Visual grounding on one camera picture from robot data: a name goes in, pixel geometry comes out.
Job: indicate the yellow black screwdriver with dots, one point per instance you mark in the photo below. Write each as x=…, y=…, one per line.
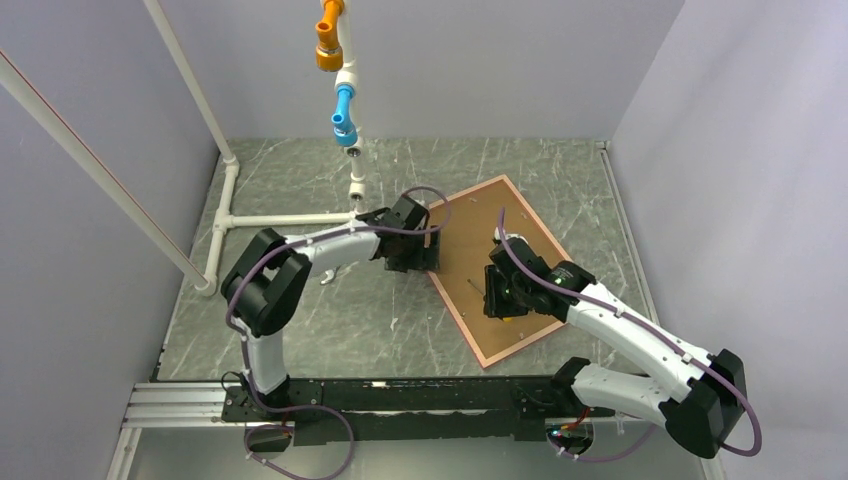
x=476, y=287

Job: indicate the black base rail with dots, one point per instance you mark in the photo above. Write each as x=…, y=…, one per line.
x=319, y=411

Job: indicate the pink wooden photo frame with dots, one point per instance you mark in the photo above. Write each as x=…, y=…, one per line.
x=465, y=244

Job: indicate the orange pipe fitting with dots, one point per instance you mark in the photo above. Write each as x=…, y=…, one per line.
x=328, y=51

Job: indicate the blue pipe fitting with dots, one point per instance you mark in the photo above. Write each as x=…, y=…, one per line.
x=344, y=128

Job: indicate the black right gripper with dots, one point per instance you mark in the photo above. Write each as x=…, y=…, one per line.
x=495, y=306

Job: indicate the white diagonal pole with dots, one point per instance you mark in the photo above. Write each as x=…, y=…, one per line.
x=41, y=110

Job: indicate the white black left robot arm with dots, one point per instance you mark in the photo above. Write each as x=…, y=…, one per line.
x=264, y=287

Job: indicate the white PVC pipe stand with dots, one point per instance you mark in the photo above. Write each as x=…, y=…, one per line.
x=249, y=67

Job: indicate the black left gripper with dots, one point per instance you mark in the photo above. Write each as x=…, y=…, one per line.
x=424, y=259

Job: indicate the silver combination wrench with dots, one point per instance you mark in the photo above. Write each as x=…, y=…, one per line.
x=330, y=276

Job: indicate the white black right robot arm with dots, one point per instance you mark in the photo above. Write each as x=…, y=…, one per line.
x=696, y=396

